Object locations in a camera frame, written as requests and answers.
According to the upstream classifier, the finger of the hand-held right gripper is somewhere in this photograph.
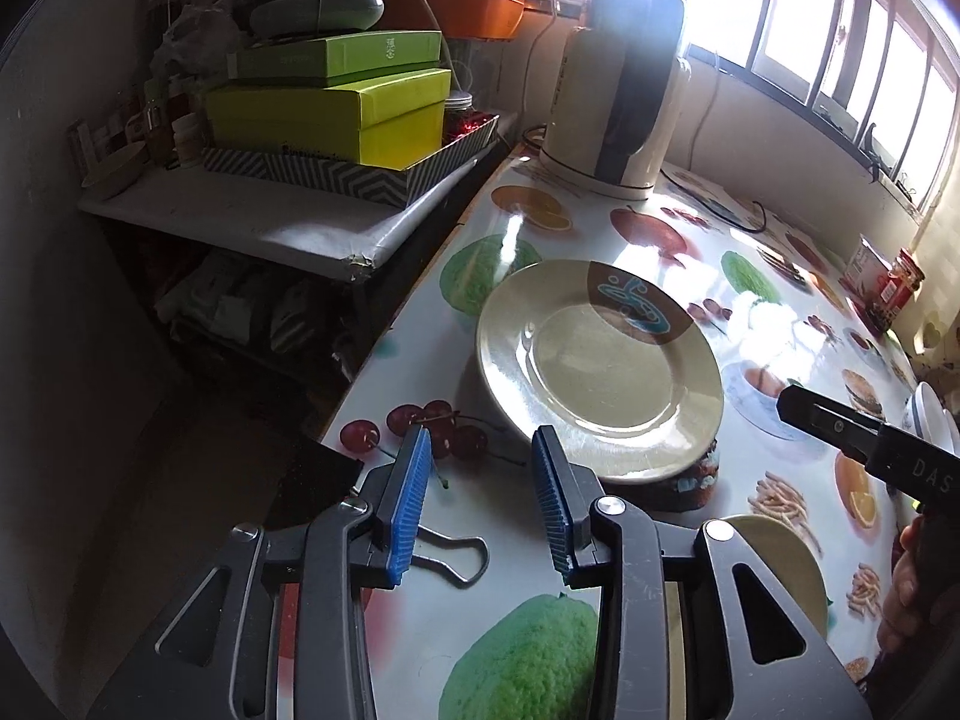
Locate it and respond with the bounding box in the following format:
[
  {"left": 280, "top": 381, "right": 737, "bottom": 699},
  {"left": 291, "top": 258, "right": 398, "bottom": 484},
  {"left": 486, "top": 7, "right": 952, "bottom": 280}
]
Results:
[{"left": 777, "top": 382, "right": 884, "bottom": 467}]

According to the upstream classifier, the small cream plate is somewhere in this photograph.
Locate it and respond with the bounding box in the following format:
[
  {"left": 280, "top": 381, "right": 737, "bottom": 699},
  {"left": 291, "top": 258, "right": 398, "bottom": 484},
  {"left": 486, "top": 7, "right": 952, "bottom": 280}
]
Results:
[{"left": 721, "top": 514, "right": 830, "bottom": 642}]

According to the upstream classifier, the large cream plate with logo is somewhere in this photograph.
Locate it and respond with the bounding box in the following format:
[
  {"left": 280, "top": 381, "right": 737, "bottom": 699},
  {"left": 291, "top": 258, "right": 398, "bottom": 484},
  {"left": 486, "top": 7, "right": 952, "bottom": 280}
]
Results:
[{"left": 475, "top": 259, "right": 726, "bottom": 486}]

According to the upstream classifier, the dark window latch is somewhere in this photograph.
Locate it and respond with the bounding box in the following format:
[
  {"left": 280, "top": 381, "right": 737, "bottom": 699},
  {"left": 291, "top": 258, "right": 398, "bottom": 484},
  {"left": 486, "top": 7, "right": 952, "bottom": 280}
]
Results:
[{"left": 861, "top": 120, "right": 902, "bottom": 182}]

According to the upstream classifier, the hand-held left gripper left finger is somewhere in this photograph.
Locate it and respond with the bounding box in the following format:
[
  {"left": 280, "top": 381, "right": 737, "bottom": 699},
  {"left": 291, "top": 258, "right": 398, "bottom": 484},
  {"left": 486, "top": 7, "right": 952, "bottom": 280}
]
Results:
[{"left": 86, "top": 424, "right": 436, "bottom": 720}]

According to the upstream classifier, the window with metal bars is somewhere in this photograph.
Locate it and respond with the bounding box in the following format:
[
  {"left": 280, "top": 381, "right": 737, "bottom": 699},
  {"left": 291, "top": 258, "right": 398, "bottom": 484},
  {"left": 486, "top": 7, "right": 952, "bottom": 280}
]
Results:
[{"left": 600, "top": 0, "right": 960, "bottom": 220}]

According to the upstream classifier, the cream heart print curtain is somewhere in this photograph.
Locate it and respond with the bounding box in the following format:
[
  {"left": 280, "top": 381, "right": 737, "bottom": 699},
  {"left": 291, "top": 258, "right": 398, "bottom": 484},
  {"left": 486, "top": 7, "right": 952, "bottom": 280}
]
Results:
[{"left": 896, "top": 270, "right": 960, "bottom": 391}]

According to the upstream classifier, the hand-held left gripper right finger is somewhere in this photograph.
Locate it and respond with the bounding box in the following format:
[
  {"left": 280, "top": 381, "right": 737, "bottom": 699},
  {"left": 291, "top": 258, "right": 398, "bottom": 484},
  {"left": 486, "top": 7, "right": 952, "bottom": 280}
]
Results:
[{"left": 531, "top": 426, "right": 875, "bottom": 720}]

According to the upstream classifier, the pale green oval case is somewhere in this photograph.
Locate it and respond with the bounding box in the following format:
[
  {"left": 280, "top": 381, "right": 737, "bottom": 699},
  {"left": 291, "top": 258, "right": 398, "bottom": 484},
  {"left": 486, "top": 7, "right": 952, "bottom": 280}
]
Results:
[{"left": 247, "top": 0, "right": 386, "bottom": 38}]

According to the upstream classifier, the cream electric kettle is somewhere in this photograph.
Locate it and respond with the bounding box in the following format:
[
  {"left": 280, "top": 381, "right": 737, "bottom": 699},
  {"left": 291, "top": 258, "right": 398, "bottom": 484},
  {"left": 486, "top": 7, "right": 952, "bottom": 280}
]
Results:
[{"left": 538, "top": 0, "right": 695, "bottom": 202}]

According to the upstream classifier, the black power cable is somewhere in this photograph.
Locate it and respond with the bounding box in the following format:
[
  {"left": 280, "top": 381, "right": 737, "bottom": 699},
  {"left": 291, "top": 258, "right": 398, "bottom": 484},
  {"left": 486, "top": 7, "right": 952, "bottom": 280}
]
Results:
[{"left": 737, "top": 199, "right": 779, "bottom": 236}]

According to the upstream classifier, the flat green box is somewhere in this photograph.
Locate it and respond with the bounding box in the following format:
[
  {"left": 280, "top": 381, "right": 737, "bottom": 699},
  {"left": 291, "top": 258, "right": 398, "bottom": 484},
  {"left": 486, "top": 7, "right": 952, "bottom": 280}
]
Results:
[{"left": 227, "top": 30, "right": 445, "bottom": 88}]

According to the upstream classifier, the grey striped tray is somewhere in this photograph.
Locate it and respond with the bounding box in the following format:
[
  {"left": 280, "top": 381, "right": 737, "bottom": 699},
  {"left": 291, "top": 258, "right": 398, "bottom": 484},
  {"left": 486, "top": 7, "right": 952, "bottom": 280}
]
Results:
[{"left": 199, "top": 112, "right": 501, "bottom": 211}]

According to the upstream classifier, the yellow-green box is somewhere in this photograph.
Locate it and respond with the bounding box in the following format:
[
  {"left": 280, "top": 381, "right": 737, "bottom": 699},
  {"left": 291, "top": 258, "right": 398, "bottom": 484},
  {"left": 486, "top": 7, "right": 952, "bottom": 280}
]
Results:
[{"left": 202, "top": 67, "right": 454, "bottom": 167}]

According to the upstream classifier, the red and white carton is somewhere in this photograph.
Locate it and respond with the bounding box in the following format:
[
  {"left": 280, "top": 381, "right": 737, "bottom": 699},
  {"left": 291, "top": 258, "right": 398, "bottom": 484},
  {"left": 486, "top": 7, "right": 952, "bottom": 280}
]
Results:
[{"left": 840, "top": 234, "right": 895, "bottom": 295}]

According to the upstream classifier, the fruit print tablecloth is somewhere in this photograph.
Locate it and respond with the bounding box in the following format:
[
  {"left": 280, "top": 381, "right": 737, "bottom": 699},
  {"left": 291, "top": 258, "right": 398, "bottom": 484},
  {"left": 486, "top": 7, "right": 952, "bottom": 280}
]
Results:
[{"left": 319, "top": 154, "right": 960, "bottom": 720}]

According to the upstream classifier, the small white bowl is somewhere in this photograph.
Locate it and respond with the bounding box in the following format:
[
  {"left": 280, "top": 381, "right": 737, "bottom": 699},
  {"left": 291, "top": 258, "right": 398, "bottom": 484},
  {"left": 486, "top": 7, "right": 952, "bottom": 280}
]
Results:
[{"left": 80, "top": 139, "right": 150, "bottom": 200}]

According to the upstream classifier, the black binder clip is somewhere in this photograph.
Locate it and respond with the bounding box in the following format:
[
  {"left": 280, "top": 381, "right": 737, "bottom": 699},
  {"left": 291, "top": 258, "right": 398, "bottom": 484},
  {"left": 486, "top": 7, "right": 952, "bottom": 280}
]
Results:
[{"left": 264, "top": 439, "right": 490, "bottom": 587}]

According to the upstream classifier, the orange plastic bowl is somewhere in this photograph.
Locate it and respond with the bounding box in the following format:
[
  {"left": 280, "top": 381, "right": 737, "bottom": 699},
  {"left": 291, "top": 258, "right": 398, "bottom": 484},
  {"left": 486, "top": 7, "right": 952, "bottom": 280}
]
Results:
[{"left": 388, "top": 0, "right": 527, "bottom": 43}]

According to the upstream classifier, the person's right hand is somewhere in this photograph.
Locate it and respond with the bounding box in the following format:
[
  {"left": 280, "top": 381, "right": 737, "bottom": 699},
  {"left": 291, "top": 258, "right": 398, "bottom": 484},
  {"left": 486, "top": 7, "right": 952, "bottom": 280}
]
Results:
[{"left": 876, "top": 517, "right": 931, "bottom": 655}]

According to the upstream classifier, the clear plastic bag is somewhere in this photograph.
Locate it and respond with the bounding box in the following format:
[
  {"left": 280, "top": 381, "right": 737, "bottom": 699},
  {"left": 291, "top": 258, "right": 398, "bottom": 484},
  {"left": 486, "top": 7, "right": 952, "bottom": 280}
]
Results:
[{"left": 152, "top": 1, "right": 242, "bottom": 77}]

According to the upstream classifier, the red lidded glass jar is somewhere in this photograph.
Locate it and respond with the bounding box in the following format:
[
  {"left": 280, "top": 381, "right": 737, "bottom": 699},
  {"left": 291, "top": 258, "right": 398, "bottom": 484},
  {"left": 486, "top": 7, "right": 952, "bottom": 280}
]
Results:
[{"left": 872, "top": 247, "right": 929, "bottom": 332}]

